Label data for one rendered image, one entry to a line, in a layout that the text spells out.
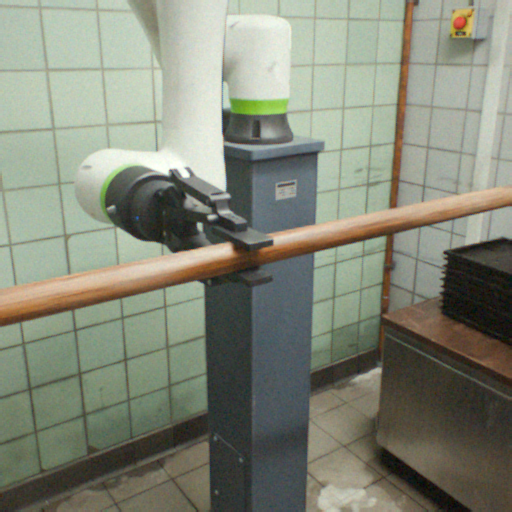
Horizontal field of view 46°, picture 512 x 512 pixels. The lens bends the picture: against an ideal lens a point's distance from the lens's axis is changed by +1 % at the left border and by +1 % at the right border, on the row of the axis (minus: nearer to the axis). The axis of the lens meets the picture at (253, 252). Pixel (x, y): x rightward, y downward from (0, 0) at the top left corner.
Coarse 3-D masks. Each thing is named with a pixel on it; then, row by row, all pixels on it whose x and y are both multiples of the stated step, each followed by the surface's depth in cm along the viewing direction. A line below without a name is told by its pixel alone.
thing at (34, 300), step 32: (480, 192) 79; (320, 224) 65; (352, 224) 66; (384, 224) 68; (416, 224) 72; (160, 256) 55; (192, 256) 56; (224, 256) 57; (256, 256) 59; (288, 256) 62; (32, 288) 48; (64, 288) 49; (96, 288) 50; (128, 288) 52; (160, 288) 54; (0, 320) 47
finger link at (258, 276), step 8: (232, 272) 60; (240, 272) 59; (248, 272) 59; (256, 272) 59; (264, 272) 59; (240, 280) 59; (248, 280) 58; (256, 280) 58; (264, 280) 58; (272, 280) 59
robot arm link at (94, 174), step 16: (96, 160) 83; (112, 160) 82; (128, 160) 82; (144, 160) 86; (160, 160) 87; (80, 176) 83; (96, 176) 81; (112, 176) 78; (80, 192) 83; (96, 192) 80; (96, 208) 82; (112, 224) 86
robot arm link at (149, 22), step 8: (128, 0) 107; (136, 0) 106; (144, 0) 106; (152, 0) 106; (136, 8) 108; (144, 8) 108; (152, 8) 108; (136, 16) 112; (144, 16) 110; (152, 16) 110; (144, 24) 113; (152, 24) 112; (144, 32) 118; (152, 32) 114; (152, 40) 117; (152, 48) 122; (160, 48) 119; (160, 56) 122; (160, 64) 125
